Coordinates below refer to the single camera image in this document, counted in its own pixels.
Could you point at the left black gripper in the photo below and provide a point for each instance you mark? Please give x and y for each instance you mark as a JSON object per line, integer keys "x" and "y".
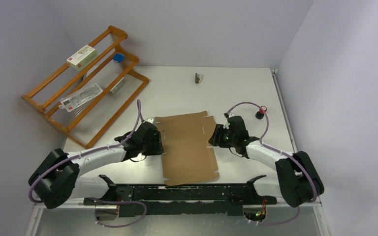
{"x": 157, "y": 148}

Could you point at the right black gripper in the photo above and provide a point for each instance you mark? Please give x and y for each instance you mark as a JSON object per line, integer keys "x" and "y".
{"x": 216, "y": 139}

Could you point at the brown cardboard box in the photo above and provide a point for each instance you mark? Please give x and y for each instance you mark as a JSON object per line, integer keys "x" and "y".
{"x": 188, "y": 157}

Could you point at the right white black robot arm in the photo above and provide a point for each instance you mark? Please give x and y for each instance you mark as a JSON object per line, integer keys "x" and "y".
{"x": 296, "y": 180}

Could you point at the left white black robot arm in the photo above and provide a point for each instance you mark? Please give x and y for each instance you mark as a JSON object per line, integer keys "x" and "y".
{"x": 60, "y": 176}

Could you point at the white green carton box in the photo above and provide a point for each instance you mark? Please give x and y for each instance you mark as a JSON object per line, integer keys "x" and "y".
{"x": 82, "y": 57}

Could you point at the red emergency stop button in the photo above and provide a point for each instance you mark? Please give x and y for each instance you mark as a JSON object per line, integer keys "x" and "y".
{"x": 260, "y": 114}

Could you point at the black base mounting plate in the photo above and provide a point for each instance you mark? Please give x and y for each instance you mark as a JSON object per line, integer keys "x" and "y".
{"x": 152, "y": 199}

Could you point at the small white grey bar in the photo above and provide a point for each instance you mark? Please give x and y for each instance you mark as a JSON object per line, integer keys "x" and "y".
{"x": 118, "y": 86}

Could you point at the small metal clip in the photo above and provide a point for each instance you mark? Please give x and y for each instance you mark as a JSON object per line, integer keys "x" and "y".
{"x": 198, "y": 78}

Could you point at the orange wooden rack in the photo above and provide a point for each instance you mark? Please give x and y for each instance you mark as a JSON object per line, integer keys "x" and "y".
{"x": 88, "y": 123}

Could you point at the clear plastic packet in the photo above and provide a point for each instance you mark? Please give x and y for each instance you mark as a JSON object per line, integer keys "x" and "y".
{"x": 80, "y": 97}

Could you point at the blue small object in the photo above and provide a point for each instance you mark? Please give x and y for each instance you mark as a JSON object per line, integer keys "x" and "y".
{"x": 118, "y": 58}

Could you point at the aluminium frame rail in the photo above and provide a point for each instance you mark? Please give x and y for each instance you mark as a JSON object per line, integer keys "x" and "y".
{"x": 84, "y": 216}

